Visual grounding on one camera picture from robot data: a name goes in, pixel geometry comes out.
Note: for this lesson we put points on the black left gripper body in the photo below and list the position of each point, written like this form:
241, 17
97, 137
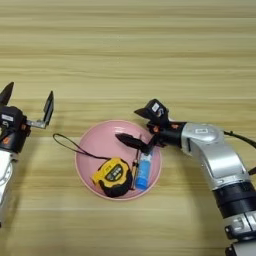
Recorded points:
15, 140

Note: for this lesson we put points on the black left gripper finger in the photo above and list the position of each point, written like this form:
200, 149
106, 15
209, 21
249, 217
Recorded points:
48, 108
6, 94

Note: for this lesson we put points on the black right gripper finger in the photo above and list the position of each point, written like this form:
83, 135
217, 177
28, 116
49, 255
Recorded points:
140, 112
133, 141

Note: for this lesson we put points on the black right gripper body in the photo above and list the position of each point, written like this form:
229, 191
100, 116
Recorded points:
168, 135

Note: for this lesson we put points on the blue glue stick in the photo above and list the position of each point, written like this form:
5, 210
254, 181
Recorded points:
143, 173

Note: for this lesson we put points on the yellow black tape measure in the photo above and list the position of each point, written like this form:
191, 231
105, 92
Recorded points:
113, 176

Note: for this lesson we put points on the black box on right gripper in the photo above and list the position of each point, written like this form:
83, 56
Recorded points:
157, 111

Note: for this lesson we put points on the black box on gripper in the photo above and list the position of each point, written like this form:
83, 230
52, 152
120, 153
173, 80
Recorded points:
11, 116
157, 111

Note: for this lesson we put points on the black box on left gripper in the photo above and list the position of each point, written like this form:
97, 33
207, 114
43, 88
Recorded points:
11, 116

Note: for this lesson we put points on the pink round plate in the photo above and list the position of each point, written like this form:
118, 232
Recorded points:
100, 140

